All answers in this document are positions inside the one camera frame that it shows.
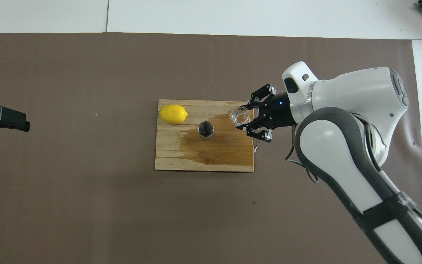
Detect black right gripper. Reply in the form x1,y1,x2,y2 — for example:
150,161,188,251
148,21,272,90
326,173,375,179
235,83,297,143

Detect small clear glass cup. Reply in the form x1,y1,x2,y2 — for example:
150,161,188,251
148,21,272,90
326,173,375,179
228,106,251,127

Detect steel double jigger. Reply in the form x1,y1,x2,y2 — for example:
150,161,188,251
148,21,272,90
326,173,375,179
197,121,215,140

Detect wooden cutting board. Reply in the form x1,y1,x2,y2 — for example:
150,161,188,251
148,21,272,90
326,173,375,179
155,99,260,172

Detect yellow lemon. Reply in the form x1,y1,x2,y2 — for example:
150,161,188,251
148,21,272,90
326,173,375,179
159,104,189,125

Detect brown paper table mat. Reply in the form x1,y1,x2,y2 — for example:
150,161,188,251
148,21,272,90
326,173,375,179
0,32,422,264

